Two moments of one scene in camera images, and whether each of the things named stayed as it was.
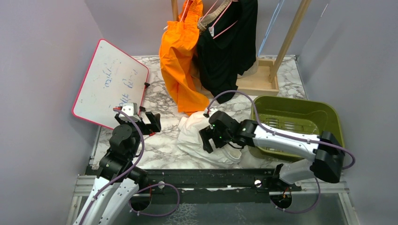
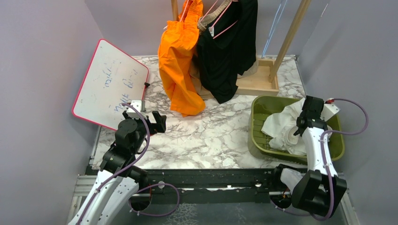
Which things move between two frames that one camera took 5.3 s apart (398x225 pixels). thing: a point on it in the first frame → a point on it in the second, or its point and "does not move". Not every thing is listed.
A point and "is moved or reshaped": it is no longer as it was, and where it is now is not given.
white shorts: x=189 y=140 → x=280 y=126
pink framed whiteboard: x=111 y=78 does not move
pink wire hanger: x=206 y=13 does not move
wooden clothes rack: x=264 y=80 does not move
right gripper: x=206 y=133 → x=320 y=119
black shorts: x=226 y=49 does not move
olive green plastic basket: x=304 y=115 does not move
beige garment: x=204 y=19 does not move
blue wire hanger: x=280 y=4 is moved or reshaped
